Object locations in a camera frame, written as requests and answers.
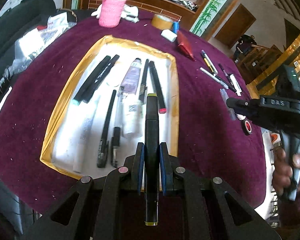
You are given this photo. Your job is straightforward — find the thin black pen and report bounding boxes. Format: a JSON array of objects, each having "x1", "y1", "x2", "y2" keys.
[
  {"x1": 218, "y1": 63, "x2": 234, "y2": 86},
  {"x1": 97, "y1": 90, "x2": 117, "y2": 168}
]

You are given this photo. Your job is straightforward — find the black marker yellow cap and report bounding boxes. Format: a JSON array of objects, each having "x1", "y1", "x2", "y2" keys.
[{"x1": 145, "y1": 94, "x2": 160, "y2": 226}]

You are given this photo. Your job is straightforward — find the black gel pen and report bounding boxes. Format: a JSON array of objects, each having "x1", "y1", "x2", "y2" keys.
[{"x1": 139, "y1": 59, "x2": 149, "y2": 104}]

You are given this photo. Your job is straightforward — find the white bottle orange cap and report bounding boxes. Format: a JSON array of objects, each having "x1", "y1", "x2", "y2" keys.
[{"x1": 122, "y1": 94, "x2": 142, "y2": 139}]

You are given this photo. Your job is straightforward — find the black marker teal cap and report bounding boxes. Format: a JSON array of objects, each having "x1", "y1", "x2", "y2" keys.
[{"x1": 72, "y1": 55, "x2": 111, "y2": 105}]

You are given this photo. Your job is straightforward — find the black printed marker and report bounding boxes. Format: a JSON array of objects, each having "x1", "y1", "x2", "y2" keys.
[{"x1": 82, "y1": 54, "x2": 120, "y2": 103}]

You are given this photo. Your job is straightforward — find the white cylindrical marker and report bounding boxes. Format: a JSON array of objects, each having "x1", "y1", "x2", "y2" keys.
[{"x1": 72, "y1": 96, "x2": 100, "y2": 173}]

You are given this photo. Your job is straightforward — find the person right hand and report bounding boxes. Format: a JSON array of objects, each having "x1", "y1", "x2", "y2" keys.
[{"x1": 272, "y1": 147, "x2": 300, "y2": 196}]

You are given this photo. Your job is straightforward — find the white flat marker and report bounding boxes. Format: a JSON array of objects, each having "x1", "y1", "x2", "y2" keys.
[{"x1": 229, "y1": 74, "x2": 242, "y2": 96}]

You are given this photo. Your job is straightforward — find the red black tape roll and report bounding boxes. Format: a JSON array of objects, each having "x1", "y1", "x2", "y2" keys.
[{"x1": 241, "y1": 119, "x2": 252, "y2": 136}]

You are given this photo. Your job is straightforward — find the black pen under silver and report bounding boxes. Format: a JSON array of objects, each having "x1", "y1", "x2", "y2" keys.
[{"x1": 214, "y1": 75, "x2": 237, "y2": 93}]

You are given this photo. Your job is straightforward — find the silver white pen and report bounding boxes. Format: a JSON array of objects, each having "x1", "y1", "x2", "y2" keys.
[{"x1": 200, "y1": 67, "x2": 229, "y2": 89}]

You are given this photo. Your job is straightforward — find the maroon bed cover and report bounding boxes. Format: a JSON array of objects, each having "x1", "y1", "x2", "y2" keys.
[{"x1": 0, "y1": 11, "x2": 266, "y2": 213}]

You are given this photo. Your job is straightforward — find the grey blue-tip pen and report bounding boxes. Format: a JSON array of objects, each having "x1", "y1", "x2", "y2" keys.
[{"x1": 201, "y1": 49, "x2": 219, "y2": 74}]

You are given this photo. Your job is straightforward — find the yellow black pen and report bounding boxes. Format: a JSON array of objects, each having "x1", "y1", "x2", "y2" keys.
[{"x1": 200, "y1": 52, "x2": 217, "y2": 75}]

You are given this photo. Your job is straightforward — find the person in background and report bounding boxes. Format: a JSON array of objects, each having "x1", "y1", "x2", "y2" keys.
[{"x1": 233, "y1": 34, "x2": 257, "y2": 62}]

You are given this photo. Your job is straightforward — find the short black pen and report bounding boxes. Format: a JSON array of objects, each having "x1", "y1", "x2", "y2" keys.
[{"x1": 110, "y1": 127, "x2": 121, "y2": 168}]

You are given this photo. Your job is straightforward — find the red foil packet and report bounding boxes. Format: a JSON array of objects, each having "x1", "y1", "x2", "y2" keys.
[{"x1": 177, "y1": 30, "x2": 196, "y2": 61}]

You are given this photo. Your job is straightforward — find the white tray yellow tape rim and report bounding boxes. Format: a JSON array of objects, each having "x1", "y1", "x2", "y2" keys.
[{"x1": 40, "y1": 35, "x2": 179, "y2": 180}]

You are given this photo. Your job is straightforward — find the white eraser block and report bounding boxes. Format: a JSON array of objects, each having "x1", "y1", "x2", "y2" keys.
[{"x1": 161, "y1": 29, "x2": 178, "y2": 42}]

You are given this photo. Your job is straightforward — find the blue tube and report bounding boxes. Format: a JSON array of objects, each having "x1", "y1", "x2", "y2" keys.
[{"x1": 172, "y1": 21, "x2": 179, "y2": 34}]

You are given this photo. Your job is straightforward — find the silver purple tube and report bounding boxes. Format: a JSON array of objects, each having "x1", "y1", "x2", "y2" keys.
[{"x1": 121, "y1": 58, "x2": 142, "y2": 96}]

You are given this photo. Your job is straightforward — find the brown packing tape roll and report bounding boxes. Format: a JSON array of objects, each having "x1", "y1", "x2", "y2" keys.
[{"x1": 151, "y1": 14, "x2": 174, "y2": 30}]

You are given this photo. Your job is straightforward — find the white glove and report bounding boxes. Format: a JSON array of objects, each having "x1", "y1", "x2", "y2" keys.
[{"x1": 91, "y1": 4, "x2": 139, "y2": 23}]

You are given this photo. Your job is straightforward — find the white paper packages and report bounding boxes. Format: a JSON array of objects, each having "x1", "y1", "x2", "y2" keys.
[{"x1": 0, "y1": 11, "x2": 77, "y2": 89}]

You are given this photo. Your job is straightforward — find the black backpack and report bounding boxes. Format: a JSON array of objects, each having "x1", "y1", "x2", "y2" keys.
[{"x1": 0, "y1": 0, "x2": 56, "y2": 79}]

